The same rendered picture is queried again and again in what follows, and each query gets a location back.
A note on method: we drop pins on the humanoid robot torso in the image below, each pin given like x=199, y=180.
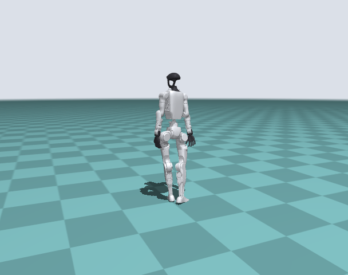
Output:
x=174, y=110

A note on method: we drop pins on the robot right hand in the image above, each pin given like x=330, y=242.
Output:
x=190, y=138

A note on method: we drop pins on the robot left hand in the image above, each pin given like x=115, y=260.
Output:
x=157, y=140

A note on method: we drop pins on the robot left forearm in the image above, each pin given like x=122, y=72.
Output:
x=158, y=122

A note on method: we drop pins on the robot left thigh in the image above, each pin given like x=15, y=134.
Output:
x=164, y=138

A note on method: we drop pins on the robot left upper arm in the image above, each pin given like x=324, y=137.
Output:
x=162, y=100

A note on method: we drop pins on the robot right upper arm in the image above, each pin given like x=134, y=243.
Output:
x=186, y=111

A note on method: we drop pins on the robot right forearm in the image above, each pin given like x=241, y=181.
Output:
x=187, y=123

